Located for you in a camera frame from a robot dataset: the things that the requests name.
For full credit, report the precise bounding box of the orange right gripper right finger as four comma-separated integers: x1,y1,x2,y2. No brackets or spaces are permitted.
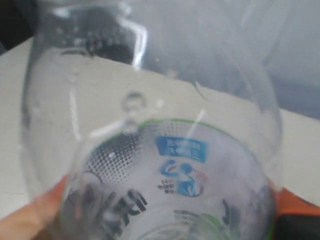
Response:
273,188,320,240

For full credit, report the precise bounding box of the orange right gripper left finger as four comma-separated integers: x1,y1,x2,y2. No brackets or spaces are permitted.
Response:
0,175,68,240

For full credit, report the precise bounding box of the clear plastic bottle white cap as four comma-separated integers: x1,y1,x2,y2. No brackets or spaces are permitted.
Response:
21,0,285,240

